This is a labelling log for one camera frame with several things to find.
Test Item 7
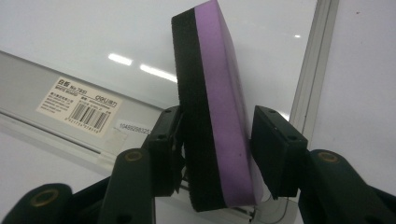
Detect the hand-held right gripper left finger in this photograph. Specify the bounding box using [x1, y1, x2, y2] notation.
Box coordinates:
[141, 105, 188, 199]

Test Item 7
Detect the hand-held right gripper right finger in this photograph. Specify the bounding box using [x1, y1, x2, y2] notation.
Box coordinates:
[250, 105, 309, 201]

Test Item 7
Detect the purple and black whiteboard eraser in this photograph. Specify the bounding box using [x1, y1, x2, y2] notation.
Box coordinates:
[170, 0, 266, 214]

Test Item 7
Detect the silver framed whiteboard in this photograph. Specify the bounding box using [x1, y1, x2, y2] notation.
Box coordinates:
[0, 0, 341, 224]

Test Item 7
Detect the large white sheet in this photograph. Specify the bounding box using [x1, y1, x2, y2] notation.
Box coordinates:
[0, 0, 396, 224]

